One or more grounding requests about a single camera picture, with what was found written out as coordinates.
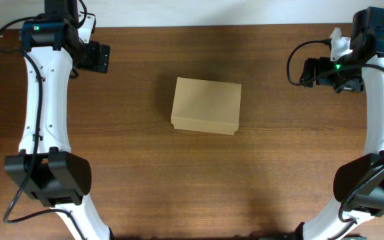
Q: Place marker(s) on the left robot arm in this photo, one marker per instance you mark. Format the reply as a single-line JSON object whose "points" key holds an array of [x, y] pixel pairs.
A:
{"points": [[56, 45]]}

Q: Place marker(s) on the cardboard box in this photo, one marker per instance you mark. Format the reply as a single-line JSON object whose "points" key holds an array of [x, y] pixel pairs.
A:
{"points": [[206, 106]]}

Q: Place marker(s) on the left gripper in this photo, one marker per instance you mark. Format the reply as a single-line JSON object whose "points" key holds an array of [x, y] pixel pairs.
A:
{"points": [[93, 62]]}

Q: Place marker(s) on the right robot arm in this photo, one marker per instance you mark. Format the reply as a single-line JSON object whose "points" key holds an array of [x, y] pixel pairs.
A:
{"points": [[356, 64]]}

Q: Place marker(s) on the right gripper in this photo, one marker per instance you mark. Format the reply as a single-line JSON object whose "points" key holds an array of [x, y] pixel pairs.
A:
{"points": [[321, 64]]}

